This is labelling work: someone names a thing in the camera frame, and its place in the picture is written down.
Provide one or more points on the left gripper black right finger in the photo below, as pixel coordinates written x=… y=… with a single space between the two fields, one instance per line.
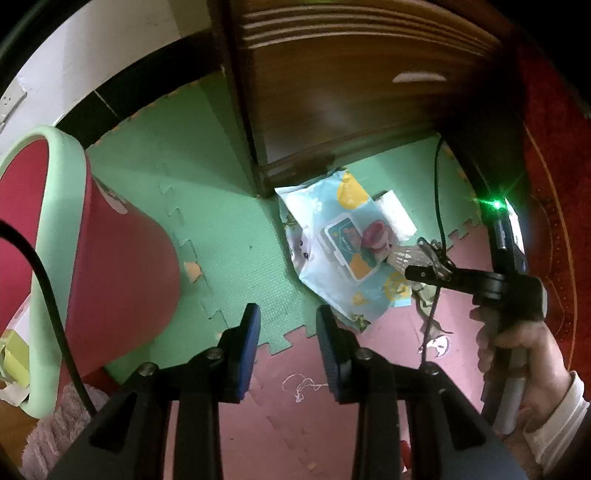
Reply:
x=449 y=439

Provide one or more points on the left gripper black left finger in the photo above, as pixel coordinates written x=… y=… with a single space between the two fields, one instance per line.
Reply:
x=164 y=422

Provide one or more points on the white sleeve forearm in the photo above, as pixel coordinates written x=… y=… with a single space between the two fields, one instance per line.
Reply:
x=560 y=448

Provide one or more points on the metal spring clamp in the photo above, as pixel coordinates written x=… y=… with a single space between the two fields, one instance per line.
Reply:
x=441 y=264

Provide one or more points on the grey fluffy rug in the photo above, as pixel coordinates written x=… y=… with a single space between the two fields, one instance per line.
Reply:
x=53 y=435

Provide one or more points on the white shuttlecock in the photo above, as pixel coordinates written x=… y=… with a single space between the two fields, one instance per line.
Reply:
x=401 y=257

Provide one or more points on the pink tape roll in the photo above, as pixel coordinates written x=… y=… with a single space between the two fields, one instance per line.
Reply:
x=378 y=237

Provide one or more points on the red bin green rim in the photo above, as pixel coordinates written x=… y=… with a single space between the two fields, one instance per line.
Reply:
x=112 y=268

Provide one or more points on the blue wet wipes pack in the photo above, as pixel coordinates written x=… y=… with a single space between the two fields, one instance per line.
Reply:
x=324 y=222

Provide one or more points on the red bedding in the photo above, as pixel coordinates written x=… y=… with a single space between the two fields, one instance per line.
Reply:
x=557 y=155

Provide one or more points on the dark wooden cabinet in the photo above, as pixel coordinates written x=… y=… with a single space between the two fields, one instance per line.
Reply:
x=321 y=84

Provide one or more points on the white string scrap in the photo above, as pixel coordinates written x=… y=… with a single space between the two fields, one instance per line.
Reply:
x=298 y=384

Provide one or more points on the white wall socket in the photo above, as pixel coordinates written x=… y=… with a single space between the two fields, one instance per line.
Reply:
x=11 y=99

